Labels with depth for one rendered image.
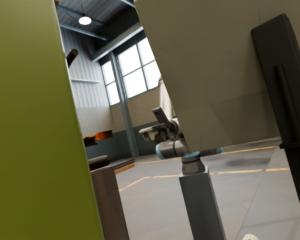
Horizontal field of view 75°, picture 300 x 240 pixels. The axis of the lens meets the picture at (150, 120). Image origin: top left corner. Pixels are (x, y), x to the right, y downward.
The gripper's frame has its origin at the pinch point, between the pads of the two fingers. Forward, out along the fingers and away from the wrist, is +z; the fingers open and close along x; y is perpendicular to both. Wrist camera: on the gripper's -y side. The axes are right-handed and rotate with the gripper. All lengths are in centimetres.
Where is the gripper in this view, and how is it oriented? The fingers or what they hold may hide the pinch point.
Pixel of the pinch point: (141, 130)
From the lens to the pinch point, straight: 84.0
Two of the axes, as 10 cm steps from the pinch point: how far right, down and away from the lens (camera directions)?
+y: 2.3, 9.7, -0.7
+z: -7.0, 1.2, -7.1
